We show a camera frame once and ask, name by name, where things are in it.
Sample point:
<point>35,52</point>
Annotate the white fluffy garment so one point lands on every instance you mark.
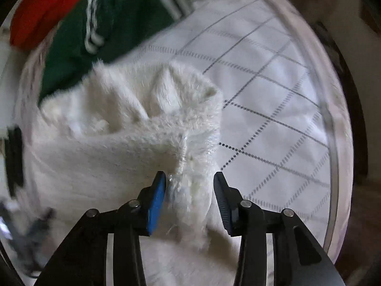
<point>119,143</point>

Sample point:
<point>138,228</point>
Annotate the green garment with white stripes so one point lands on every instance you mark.
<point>128,23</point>

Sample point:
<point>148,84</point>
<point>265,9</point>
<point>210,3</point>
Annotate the white diamond-pattern mat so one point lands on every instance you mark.
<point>268,101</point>

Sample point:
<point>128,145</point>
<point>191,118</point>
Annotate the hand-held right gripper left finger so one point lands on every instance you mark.
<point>156,202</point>

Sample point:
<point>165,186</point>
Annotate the red quilt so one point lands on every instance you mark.
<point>41,9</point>

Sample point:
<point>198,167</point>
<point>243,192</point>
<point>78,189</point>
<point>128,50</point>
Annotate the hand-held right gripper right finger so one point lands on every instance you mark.
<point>226,208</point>

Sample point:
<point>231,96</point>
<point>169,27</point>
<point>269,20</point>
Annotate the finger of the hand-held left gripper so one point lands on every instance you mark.
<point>25,241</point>
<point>15,161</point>

